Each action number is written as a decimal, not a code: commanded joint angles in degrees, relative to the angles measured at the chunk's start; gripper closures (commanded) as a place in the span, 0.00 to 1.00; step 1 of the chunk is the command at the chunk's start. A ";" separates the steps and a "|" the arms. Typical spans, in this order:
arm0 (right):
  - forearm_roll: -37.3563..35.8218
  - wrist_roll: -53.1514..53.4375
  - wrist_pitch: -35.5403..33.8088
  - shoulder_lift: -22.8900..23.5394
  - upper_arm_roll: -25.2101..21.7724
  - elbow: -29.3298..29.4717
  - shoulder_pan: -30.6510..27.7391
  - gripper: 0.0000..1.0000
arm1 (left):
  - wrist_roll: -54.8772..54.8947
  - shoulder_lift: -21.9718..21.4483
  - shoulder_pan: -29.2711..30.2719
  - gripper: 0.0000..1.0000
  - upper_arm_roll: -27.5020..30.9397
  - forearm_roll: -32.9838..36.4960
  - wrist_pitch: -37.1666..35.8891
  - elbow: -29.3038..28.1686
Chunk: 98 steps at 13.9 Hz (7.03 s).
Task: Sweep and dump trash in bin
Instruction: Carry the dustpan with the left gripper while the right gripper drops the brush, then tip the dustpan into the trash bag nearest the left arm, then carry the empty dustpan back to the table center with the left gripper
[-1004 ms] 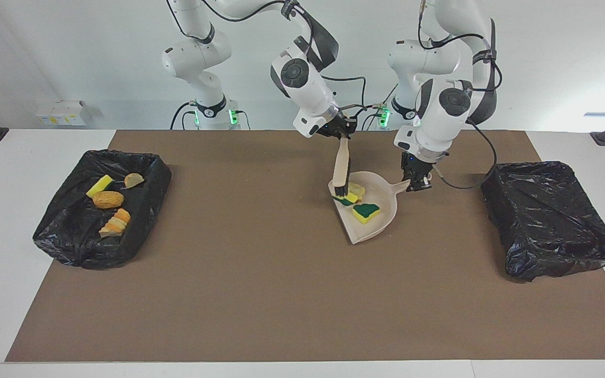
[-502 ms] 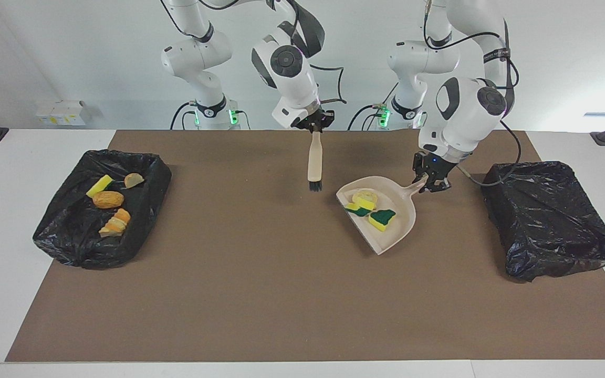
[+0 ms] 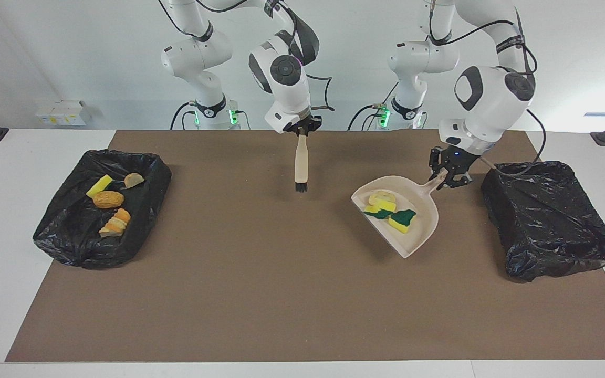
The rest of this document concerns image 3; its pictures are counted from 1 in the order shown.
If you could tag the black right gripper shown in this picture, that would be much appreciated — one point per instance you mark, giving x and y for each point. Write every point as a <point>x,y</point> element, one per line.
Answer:
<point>303,125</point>

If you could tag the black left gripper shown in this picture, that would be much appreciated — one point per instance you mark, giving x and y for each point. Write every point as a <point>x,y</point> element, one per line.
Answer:
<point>457,160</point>

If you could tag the beige hand brush black bristles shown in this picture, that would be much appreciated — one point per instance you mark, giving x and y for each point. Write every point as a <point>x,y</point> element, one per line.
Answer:
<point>301,163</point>

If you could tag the beige plastic dustpan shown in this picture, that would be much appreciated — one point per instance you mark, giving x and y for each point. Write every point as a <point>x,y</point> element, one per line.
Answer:
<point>418,220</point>

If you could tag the notched yellow sponge piece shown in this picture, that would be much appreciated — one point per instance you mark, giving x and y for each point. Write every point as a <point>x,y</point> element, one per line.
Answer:
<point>402,221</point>

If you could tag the small striped bread piece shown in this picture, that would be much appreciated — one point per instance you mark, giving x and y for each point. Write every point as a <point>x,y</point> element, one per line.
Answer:
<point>382,198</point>

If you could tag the yellow sponge block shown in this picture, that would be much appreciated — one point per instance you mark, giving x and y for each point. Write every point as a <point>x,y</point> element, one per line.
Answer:
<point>377,211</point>

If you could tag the pale bread chunk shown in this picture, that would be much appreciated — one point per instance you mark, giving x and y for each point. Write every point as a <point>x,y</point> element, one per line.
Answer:
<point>133,180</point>

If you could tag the brown oval bread roll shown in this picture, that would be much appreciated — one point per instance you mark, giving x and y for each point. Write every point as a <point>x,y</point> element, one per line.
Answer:
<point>108,200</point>

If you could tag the striped croissant piece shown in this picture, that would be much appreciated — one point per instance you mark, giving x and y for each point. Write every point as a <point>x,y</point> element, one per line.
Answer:
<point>116,223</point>

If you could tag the yellow sponge wedge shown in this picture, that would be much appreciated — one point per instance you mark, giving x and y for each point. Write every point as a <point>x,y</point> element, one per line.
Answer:
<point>99,186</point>

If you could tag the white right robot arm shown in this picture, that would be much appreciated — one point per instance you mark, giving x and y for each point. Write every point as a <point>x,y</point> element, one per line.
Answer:
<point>281,89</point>

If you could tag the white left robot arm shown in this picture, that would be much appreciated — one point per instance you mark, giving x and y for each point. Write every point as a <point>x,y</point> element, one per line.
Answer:
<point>486,105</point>

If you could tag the black bag lined bin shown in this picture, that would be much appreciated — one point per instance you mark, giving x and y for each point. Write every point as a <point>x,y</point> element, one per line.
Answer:
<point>549,220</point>
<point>71,241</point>

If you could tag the brown table mat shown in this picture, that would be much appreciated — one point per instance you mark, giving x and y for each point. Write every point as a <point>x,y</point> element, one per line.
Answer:
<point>302,325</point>

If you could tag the white cardboard box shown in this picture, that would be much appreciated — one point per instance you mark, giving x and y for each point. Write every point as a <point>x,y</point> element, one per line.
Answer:
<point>61,113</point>

